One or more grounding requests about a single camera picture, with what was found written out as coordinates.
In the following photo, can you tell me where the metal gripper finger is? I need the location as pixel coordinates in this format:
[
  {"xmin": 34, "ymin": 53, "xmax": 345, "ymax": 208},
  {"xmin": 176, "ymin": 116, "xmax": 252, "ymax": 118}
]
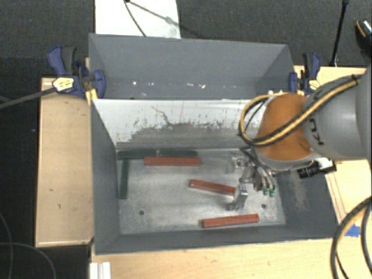
[
  {"xmin": 226, "ymin": 184, "xmax": 249, "ymax": 212},
  {"xmin": 226, "ymin": 152, "xmax": 240, "ymax": 174}
]

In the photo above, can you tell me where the red-brown flat block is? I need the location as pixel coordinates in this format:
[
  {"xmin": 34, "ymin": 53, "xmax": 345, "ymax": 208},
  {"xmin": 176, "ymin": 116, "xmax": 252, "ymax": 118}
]
[
  {"xmin": 188, "ymin": 179, "xmax": 237, "ymax": 196},
  {"xmin": 143, "ymin": 156, "xmax": 202, "ymax": 167},
  {"xmin": 201, "ymin": 213, "xmax": 260, "ymax": 229}
]

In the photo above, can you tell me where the dark green flat block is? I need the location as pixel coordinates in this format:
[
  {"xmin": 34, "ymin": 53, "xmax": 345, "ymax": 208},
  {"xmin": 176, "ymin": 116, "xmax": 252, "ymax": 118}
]
[
  {"xmin": 117, "ymin": 150, "xmax": 159, "ymax": 160},
  {"xmin": 159, "ymin": 150, "xmax": 199, "ymax": 158}
]

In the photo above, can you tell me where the grey metal bin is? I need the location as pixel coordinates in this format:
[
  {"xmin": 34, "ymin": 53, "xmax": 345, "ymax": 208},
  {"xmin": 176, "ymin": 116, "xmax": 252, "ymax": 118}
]
[{"xmin": 87, "ymin": 33, "xmax": 339, "ymax": 256}]

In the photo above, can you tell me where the pale wood board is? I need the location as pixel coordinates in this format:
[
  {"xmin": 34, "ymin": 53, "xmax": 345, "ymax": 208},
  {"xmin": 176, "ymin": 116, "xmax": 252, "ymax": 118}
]
[{"xmin": 34, "ymin": 77, "xmax": 95, "ymax": 248}]

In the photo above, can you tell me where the black cylinder on white bracket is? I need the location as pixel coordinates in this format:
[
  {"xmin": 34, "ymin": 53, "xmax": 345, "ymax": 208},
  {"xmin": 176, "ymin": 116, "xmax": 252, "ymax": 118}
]
[{"xmin": 297, "ymin": 158, "xmax": 338, "ymax": 180}]

